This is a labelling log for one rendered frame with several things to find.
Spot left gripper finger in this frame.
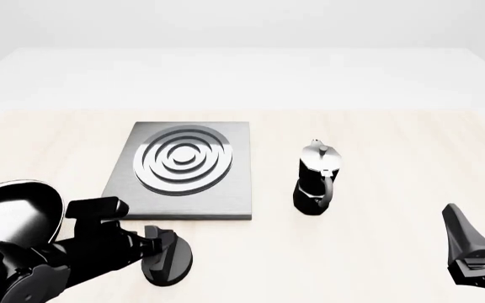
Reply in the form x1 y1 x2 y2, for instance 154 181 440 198
143 225 179 250
141 252 172 280

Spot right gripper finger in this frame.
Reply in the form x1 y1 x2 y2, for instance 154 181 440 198
441 202 485 267

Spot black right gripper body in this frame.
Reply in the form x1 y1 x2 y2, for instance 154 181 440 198
447 256 485 303

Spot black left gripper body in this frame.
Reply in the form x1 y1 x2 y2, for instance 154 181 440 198
129 230 163 258

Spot round black stove knob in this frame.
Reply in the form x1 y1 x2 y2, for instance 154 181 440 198
141 234 195 288

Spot grey flat stove plate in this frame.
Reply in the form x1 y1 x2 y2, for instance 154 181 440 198
101 121 253 222

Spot black frying pan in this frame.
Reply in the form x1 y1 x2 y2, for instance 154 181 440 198
0 179 67 251

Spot black and silver moka pot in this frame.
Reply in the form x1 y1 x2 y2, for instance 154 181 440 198
292 138 344 217

